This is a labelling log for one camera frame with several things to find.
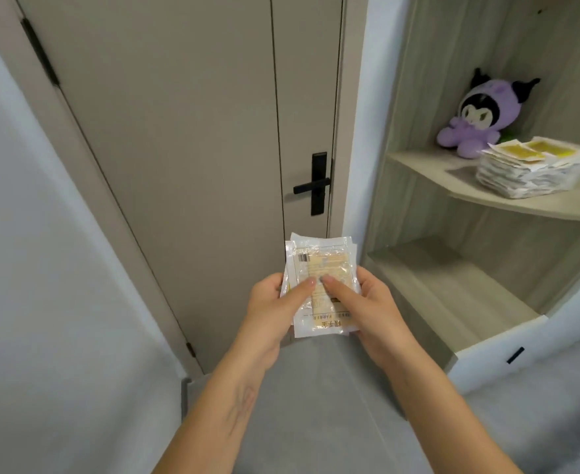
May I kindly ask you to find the person's left hand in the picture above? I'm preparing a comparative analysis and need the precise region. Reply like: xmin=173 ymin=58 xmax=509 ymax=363
xmin=234 ymin=274 xmax=317 ymax=373

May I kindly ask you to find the person's right hand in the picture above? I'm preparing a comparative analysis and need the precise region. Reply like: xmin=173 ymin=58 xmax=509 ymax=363
xmin=319 ymin=266 xmax=411 ymax=373

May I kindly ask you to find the clear yellow sachet packet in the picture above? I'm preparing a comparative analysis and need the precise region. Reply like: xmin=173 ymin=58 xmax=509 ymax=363
xmin=279 ymin=233 xmax=361 ymax=339

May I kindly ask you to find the person's right forearm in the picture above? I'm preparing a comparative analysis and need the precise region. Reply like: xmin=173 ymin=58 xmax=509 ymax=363
xmin=369 ymin=348 xmax=535 ymax=474

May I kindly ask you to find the person's left forearm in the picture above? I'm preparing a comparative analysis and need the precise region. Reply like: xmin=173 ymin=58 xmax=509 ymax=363
xmin=153 ymin=340 xmax=281 ymax=474

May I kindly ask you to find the wooden corner shelf unit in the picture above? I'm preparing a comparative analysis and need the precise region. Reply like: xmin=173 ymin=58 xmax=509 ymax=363
xmin=361 ymin=0 xmax=580 ymax=373

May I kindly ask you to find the beige door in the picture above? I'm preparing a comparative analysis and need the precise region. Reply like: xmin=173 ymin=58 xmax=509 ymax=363
xmin=14 ymin=0 xmax=350 ymax=376

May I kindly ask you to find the white drawer cabinet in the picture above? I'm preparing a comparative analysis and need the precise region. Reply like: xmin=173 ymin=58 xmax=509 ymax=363
xmin=445 ymin=271 xmax=580 ymax=396

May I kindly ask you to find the stack of clear sachet packets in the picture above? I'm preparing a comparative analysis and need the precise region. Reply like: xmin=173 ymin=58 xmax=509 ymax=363
xmin=476 ymin=136 xmax=580 ymax=200

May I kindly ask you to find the purple plush toy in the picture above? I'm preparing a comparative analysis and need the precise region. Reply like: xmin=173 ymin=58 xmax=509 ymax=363
xmin=436 ymin=68 xmax=541 ymax=159

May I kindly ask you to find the black door handle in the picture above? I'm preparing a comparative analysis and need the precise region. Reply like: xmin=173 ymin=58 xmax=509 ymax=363
xmin=293 ymin=152 xmax=331 ymax=217

